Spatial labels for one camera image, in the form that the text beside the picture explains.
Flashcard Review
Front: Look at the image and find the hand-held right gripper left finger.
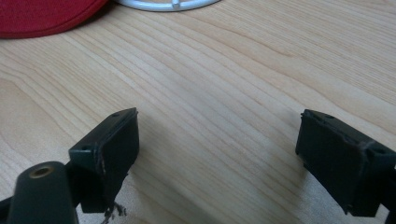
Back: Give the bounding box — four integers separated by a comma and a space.
67, 107, 140, 214

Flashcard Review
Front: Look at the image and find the red plate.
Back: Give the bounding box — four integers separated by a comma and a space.
0, 0, 109, 39

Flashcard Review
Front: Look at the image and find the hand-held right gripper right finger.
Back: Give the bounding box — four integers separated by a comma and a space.
295, 108, 396, 217

